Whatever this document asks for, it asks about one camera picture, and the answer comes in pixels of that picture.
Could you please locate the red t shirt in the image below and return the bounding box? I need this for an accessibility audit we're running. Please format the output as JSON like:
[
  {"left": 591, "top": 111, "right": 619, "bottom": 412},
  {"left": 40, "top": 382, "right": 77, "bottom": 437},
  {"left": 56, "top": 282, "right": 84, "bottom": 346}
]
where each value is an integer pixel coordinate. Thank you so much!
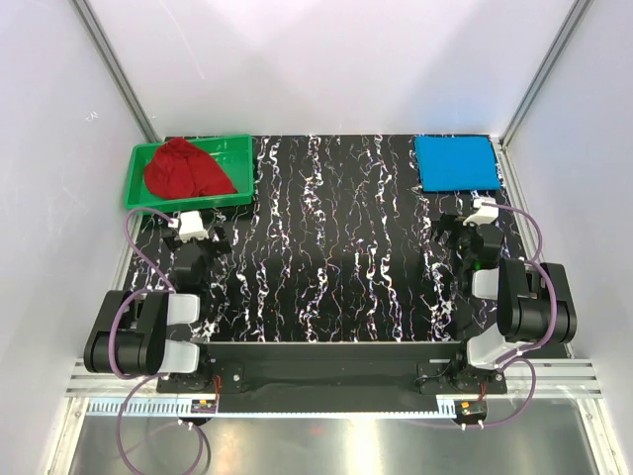
[{"left": 143, "top": 138, "right": 237, "bottom": 200}]

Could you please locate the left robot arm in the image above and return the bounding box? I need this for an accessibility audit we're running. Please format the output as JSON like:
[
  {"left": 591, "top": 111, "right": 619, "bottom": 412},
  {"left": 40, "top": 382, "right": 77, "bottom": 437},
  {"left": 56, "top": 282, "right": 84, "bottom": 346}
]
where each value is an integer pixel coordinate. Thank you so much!
[{"left": 83, "top": 227, "right": 230, "bottom": 392}]

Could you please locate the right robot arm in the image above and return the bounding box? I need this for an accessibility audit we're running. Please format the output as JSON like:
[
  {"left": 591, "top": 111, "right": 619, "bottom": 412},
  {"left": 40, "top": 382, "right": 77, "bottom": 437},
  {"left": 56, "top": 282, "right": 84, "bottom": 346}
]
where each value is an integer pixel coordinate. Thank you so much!
[{"left": 433, "top": 211, "right": 577, "bottom": 393}]

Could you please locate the folded blue t shirt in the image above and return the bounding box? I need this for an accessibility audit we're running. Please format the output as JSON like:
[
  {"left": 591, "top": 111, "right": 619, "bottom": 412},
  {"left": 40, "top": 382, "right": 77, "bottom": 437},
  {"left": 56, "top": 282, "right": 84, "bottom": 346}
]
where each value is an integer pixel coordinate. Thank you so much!
[{"left": 414, "top": 136, "right": 500, "bottom": 193}]

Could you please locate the green plastic tray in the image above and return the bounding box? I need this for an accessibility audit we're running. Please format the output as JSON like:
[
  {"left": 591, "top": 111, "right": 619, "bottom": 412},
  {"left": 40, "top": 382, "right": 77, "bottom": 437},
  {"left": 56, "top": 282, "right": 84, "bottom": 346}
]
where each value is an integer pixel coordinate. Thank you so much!
[{"left": 124, "top": 135, "right": 254, "bottom": 213}]

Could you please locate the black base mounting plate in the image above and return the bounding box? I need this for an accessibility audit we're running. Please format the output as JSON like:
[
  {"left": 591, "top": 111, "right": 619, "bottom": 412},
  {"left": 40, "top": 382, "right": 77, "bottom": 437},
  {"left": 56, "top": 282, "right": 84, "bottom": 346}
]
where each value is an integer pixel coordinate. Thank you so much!
[{"left": 157, "top": 342, "right": 507, "bottom": 417}]

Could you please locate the left small connector board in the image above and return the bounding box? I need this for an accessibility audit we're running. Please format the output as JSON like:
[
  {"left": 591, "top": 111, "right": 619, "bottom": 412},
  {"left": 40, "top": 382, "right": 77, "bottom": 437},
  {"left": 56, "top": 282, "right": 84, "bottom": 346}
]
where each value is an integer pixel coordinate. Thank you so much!
[{"left": 191, "top": 399, "right": 218, "bottom": 414}]

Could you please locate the small connector board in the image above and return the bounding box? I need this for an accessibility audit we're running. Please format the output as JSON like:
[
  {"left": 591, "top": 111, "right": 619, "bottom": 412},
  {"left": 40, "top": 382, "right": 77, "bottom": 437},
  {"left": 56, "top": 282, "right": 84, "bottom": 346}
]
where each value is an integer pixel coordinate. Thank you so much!
[
  {"left": 456, "top": 400, "right": 488, "bottom": 420},
  {"left": 191, "top": 399, "right": 218, "bottom": 414}
]

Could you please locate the right small connector board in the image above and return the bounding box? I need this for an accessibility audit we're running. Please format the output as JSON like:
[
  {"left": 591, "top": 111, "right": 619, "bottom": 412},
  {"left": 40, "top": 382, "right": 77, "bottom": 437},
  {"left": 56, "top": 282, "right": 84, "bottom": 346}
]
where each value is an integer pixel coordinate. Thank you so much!
[{"left": 456, "top": 400, "right": 488, "bottom": 420}]

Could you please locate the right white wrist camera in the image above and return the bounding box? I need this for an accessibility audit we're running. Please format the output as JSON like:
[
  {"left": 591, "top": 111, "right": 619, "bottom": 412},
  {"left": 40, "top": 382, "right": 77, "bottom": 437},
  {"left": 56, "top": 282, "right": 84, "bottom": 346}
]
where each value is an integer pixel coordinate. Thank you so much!
[{"left": 463, "top": 197, "right": 498, "bottom": 227}]

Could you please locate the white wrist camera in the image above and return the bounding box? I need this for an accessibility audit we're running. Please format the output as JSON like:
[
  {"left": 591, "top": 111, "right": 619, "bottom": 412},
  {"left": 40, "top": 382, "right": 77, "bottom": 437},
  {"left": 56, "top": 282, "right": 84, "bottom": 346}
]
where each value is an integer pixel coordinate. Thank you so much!
[
  {"left": 167, "top": 211, "right": 209, "bottom": 242},
  {"left": 463, "top": 197, "right": 498, "bottom": 227}
]

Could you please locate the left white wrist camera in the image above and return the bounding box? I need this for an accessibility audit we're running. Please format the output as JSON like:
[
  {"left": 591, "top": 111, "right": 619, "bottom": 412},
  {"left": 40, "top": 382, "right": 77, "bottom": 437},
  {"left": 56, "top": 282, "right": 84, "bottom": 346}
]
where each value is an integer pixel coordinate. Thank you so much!
[{"left": 167, "top": 211, "right": 209, "bottom": 242}]

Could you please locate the right aluminium corner post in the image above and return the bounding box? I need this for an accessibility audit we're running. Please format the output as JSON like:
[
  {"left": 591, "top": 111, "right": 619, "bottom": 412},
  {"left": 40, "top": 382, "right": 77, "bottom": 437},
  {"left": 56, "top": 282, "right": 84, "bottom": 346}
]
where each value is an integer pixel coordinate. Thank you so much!
[{"left": 498, "top": 0, "right": 594, "bottom": 149}]

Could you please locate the aluminium corner post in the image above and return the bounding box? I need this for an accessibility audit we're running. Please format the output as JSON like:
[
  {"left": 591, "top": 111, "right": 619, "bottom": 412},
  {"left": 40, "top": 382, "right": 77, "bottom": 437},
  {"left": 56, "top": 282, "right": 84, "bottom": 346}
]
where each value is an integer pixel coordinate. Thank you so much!
[
  {"left": 498, "top": 0, "right": 594, "bottom": 149},
  {"left": 70, "top": 0, "right": 159, "bottom": 143}
]

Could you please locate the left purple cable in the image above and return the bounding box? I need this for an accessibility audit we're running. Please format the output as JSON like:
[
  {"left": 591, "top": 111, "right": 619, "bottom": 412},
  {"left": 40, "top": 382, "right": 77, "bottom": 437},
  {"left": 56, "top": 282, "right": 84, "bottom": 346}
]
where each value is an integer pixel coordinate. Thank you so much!
[{"left": 107, "top": 208, "right": 212, "bottom": 475}]

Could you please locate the purple cable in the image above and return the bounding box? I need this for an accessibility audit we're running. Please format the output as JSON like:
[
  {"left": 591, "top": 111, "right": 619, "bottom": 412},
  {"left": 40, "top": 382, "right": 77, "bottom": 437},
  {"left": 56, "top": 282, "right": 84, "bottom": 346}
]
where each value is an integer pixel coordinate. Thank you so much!
[
  {"left": 107, "top": 208, "right": 212, "bottom": 475},
  {"left": 487, "top": 200, "right": 547, "bottom": 427}
]

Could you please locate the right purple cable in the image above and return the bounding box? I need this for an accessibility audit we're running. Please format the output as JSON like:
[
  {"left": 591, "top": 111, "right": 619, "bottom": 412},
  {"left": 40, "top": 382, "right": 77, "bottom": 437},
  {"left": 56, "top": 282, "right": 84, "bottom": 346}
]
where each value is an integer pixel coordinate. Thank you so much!
[{"left": 487, "top": 200, "right": 547, "bottom": 427}]

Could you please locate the left aluminium corner post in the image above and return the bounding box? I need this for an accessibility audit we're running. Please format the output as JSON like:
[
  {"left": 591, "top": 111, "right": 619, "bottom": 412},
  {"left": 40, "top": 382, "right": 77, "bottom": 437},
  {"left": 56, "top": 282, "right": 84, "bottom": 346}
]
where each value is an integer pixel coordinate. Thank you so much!
[{"left": 70, "top": 0, "right": 159, "bottom": 143}]

